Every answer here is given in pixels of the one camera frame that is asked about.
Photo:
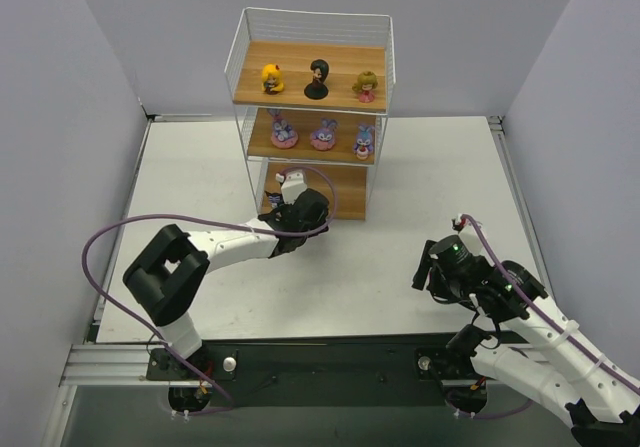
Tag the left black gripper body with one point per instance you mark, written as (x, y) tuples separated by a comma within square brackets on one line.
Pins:
[(288, 215)]

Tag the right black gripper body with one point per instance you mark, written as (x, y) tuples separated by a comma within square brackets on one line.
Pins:
[(427, 271)]

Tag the purple black cat toy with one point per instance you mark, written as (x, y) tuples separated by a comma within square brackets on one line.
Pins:
[(275, 200)]

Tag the purple bunny pink donut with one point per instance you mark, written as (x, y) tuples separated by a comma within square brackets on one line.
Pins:
[(324, 138), (283, 135)]

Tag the small purple bunny toy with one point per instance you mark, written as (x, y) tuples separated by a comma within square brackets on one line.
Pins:
[(364, 146)]

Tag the black haired doll toy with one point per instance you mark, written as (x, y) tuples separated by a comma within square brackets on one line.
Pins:
[(316, 89)]

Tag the yellow haired doll toy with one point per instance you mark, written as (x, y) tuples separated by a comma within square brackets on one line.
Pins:
[(271, 79)]

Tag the blonde pink dress doll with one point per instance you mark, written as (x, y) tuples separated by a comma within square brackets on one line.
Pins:
[(364, 86)]

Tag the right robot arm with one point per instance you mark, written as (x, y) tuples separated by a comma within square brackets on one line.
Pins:
[(534, 348)]

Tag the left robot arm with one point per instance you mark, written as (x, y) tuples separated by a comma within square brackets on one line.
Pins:
[(165, 277)]

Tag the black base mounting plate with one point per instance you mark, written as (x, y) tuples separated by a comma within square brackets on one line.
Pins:
[(414, 370)]

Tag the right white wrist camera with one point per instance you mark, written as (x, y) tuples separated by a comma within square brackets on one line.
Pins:
[(471, 234)]

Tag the white wire wooden shelf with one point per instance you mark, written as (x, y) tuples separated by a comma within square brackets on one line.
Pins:
[(350, 44)]

